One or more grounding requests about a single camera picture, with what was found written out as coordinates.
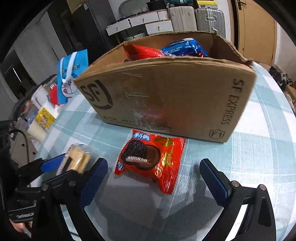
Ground clear sandwich cake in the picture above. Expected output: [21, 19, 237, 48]
[56, 144, 91, 176]

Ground red Oreo pack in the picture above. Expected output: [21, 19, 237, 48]
[114, 129, 186, 194]

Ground red snack bag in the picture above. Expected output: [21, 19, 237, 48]
[123, 44, 166, 60]

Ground blue Oreo pack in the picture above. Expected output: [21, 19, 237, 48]
[161, 38, 209, 58]

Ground person's left hand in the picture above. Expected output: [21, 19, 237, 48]
[10, 220, 32, 233]

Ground yellow small box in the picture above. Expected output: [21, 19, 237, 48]
[36, 107, 56, 130]

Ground blue Doraemon gift bag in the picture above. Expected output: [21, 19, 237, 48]
[57, 49, 89, 104]

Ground SF Express cardboard box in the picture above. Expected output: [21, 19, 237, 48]
[74, 31, 256, 143]

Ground black refrigerator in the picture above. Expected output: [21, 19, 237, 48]
[69, 0, 121, 61]

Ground white drawer desk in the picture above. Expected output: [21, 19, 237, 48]
[106, 9, 174, 36]

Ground wooden door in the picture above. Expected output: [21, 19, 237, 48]
[236, 1, 277, 65]

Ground beige suitcase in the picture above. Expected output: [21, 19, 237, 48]
[169, 6, 198, 32]

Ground silver aluminium suitcase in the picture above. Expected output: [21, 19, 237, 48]
[195, 8, 226, 38]

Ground yellow black shoebox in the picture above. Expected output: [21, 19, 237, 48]
[197, 0, 218, 9]

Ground black cable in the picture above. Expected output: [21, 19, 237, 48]
[9, 128, 31, 165]

